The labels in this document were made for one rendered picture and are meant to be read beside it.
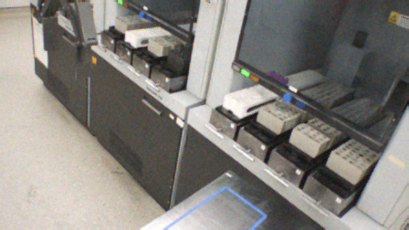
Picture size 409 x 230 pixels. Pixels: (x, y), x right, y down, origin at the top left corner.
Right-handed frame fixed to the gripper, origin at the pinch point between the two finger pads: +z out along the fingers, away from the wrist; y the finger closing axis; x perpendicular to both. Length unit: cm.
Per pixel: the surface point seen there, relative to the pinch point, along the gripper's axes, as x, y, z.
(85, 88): 66, -119, 82
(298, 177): 66, 27, 42
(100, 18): 75, -119, 39
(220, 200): 32, 22, 38
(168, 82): 66, -44, 41
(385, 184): 75, 49, 32
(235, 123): 66, -4, 39
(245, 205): 36, 27, 38
